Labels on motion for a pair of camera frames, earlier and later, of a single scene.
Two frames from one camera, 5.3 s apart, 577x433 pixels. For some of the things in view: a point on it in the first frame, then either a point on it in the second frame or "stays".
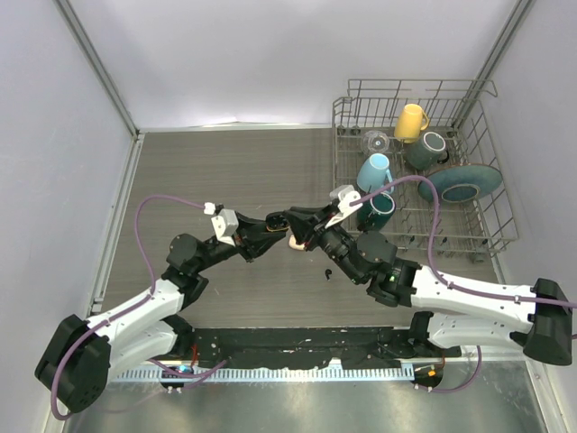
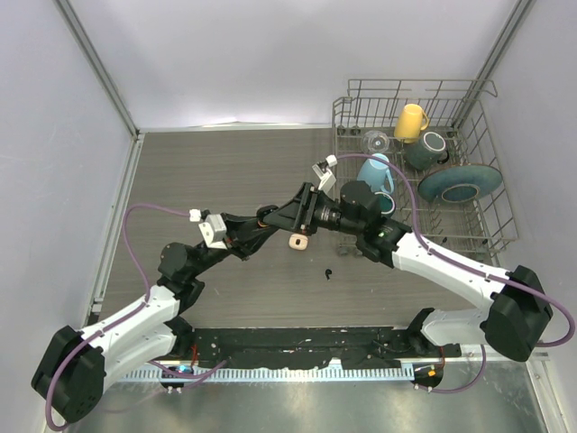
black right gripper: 304,230 to 298,213
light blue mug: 373,173 stays
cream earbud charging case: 292,243 stays
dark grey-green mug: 425,152 stays
